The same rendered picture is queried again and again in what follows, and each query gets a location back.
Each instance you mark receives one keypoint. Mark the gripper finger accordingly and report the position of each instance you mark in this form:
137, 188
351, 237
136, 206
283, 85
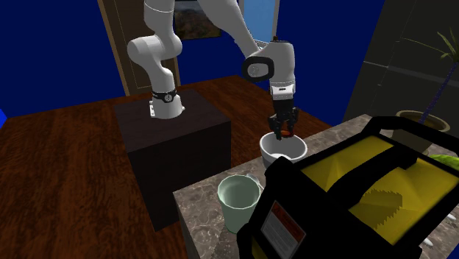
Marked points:
294, 122
274, 125

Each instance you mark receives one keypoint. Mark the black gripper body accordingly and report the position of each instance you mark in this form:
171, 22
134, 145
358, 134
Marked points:
284, 109

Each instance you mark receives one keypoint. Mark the small orange-brown round thing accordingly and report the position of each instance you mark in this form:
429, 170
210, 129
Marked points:
286, 134

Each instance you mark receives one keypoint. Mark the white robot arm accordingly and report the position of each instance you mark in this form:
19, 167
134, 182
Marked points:
157, 50

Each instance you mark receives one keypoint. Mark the white bowl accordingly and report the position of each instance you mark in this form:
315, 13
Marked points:
283, 149

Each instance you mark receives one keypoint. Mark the pale green cup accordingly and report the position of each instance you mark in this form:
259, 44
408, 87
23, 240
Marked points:
236, 208

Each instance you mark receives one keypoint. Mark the window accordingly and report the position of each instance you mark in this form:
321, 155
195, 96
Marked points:
260, 18

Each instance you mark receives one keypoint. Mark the black and yellow case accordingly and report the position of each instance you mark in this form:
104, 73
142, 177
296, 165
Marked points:
322, 215

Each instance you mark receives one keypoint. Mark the dark robot stand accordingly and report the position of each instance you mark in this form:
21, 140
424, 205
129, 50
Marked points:
172, 143

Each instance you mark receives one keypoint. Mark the potted palm plant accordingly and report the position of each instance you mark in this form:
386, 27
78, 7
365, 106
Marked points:
419, 123

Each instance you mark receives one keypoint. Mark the green leafy thing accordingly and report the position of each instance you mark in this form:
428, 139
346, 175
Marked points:
446, 160

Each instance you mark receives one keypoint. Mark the brown door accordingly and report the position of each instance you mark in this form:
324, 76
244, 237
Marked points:
123, 36

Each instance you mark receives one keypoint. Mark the wall picture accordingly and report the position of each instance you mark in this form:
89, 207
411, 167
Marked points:
195, 21

